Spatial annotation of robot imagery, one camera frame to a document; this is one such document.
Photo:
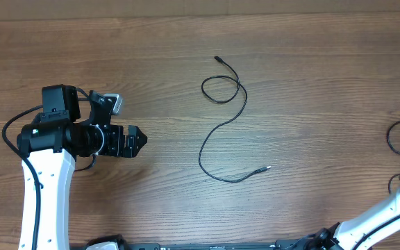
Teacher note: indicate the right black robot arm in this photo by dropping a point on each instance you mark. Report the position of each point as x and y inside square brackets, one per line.
[364, 231]

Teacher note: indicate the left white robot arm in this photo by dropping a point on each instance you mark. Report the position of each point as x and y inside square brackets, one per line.
[49, 147]

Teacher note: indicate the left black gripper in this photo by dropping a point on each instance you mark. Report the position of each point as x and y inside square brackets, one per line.
[130, 148]

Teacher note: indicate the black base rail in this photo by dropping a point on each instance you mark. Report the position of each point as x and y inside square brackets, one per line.
[118, 242]

